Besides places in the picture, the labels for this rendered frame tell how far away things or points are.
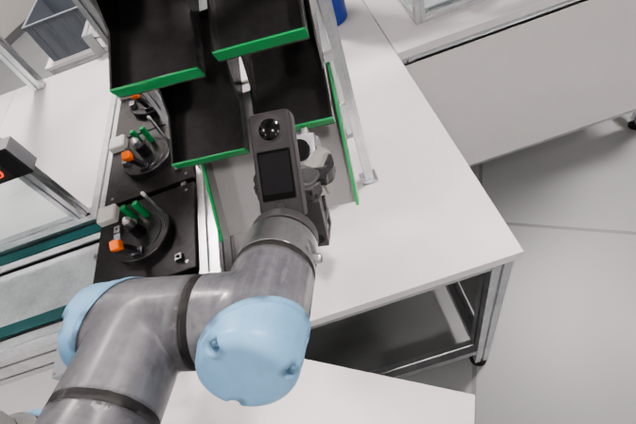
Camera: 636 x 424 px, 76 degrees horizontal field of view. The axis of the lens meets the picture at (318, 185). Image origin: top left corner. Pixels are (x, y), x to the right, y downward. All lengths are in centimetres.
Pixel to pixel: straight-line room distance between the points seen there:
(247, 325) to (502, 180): 186
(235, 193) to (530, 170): 157
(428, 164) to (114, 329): 82
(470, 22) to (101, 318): 130
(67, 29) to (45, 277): 187
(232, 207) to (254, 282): 54
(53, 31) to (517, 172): 257
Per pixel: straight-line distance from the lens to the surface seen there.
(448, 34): 140
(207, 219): 96
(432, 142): 106
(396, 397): 80
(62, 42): 289
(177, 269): 91
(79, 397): 32
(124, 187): 115
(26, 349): 108
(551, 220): 198
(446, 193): 96
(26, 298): 122
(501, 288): 106
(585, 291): 186
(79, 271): 116
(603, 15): 172
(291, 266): 34
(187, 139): 74
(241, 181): 83
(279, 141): 43
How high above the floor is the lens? 165
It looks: 50 degrees down
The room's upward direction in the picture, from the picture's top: 23 degrees counter-clockwise
